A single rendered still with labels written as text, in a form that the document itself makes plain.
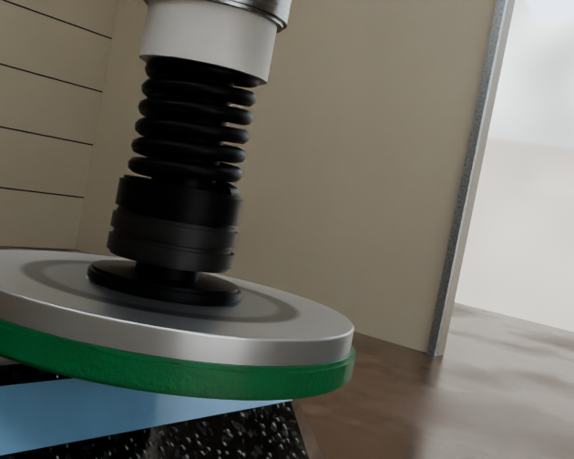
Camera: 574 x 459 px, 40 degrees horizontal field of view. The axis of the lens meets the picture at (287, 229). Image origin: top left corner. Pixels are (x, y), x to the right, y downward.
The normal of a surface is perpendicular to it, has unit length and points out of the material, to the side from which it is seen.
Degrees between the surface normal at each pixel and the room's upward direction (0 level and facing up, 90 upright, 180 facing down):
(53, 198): 90
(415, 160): 90
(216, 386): 90
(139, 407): 44
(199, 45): 90
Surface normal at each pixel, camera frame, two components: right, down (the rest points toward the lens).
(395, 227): -0.55, -0.06
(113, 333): -0.02, 0.05
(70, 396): 0.69, -0.58
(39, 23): 0.82, 0.18
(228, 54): 0.40, 0.12
